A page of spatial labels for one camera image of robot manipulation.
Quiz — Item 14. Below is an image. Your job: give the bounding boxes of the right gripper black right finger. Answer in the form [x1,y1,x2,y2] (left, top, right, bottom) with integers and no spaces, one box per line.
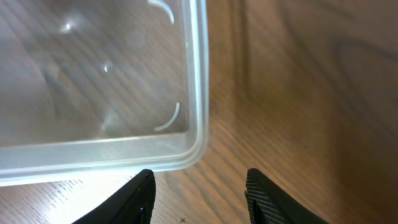
[244,168,326,224]

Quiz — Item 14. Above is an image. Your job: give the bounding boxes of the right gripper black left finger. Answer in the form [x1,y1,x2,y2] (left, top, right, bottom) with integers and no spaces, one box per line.
[73,169,156,224]

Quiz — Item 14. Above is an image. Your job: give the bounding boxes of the clear plastic storage container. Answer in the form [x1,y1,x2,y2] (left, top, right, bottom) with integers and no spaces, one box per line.
[1,0,209,186]

